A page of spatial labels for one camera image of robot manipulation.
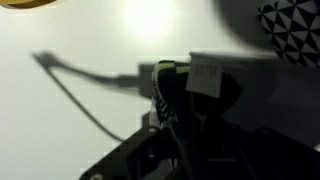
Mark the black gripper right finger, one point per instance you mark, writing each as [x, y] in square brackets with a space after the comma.
[266, 110]

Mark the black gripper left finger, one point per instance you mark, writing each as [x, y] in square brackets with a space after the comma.
[133, 156]

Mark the blue top patterned cube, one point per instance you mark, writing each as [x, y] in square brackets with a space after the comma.
[293, 30]

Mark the yellow banana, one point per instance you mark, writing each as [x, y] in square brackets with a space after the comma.
[23, 3]

